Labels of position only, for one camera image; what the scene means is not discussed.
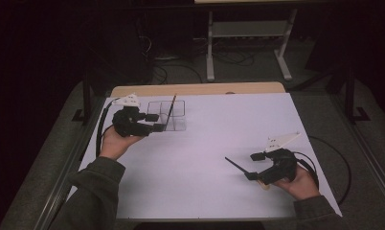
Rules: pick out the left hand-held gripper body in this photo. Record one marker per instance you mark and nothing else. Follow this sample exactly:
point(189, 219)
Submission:
point(128, 123)

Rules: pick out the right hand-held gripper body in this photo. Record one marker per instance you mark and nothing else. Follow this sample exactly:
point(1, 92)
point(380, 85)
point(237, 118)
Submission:
point(281, 166)

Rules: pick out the thin dark makeup brush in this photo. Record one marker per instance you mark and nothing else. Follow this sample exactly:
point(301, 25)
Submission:
point(170, 111)

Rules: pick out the clear plastic organizer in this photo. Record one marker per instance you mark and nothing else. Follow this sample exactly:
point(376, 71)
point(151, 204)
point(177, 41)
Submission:
point(176, 115)

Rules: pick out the person's left hand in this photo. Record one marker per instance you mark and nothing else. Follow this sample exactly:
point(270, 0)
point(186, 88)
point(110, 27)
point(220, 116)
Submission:
point(118, 145)

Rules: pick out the person's right hand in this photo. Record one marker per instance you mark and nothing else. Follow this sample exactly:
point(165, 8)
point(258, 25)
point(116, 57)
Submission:
point(302, 188)

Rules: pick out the black metal stand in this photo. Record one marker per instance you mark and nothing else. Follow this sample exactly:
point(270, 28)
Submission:
point(86, 102)
point(351, 96)

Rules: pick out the white board sheet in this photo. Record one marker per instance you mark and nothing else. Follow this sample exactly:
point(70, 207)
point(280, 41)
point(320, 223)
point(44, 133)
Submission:
point(197, 179)

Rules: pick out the aluminium rail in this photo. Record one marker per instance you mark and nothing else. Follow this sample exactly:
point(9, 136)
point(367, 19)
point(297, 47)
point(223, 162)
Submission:
point(63, 179)
point(369, 159)

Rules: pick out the white metal desk frame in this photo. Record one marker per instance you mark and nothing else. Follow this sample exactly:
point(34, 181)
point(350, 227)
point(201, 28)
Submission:
point(248, 29)

